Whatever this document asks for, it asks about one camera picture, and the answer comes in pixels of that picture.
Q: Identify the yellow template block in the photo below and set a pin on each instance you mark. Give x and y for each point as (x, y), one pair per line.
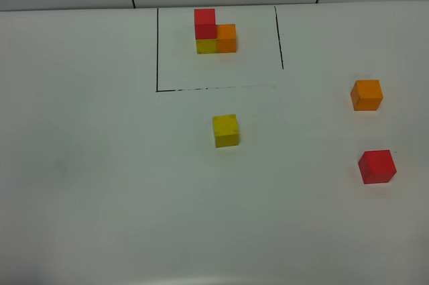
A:
(206, 46)

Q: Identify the orange template block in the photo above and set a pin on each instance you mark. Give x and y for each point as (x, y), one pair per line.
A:
(226, 41)

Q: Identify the red template block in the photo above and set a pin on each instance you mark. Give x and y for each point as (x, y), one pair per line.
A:
(205, 24)

